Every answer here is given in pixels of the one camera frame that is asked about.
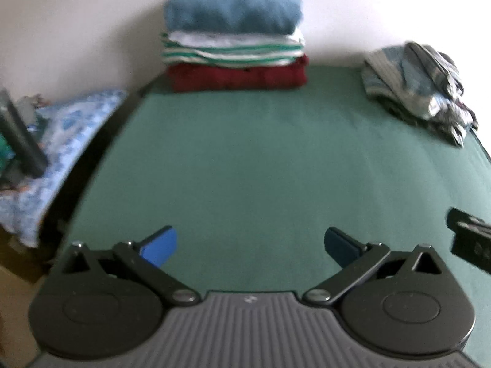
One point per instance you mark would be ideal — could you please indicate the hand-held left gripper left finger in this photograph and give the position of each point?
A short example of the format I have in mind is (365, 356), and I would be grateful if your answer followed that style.
(161, 245)

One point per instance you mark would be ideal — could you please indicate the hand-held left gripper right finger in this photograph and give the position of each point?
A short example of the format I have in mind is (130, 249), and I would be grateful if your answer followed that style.
(337, 245)

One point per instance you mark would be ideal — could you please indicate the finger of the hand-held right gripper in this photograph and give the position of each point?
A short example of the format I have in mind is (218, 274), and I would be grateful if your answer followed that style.
(470, 223)

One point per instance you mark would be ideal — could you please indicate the grey-blue striped knit sweater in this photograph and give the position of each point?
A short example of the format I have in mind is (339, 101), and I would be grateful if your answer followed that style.
(383, 73)

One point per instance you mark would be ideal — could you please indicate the blue patterned cloth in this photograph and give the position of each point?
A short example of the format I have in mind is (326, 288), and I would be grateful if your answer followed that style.
(65, 134)

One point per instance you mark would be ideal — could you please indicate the dark grey pole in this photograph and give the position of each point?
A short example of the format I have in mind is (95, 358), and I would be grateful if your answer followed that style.
(21, 138)

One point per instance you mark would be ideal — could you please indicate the folded red sweater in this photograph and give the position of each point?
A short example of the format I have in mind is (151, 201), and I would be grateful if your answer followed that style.
(238, 76)

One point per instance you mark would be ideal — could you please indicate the folded green striped shirt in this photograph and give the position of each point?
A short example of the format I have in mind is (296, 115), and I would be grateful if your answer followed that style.
(230, 54)

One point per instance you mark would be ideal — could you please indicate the folded white garment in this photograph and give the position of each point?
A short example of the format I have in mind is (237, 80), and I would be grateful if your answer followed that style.
(214, 38)

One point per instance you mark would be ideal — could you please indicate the folded blue sweater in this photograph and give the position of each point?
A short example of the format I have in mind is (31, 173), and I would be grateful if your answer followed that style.
(234, 7)

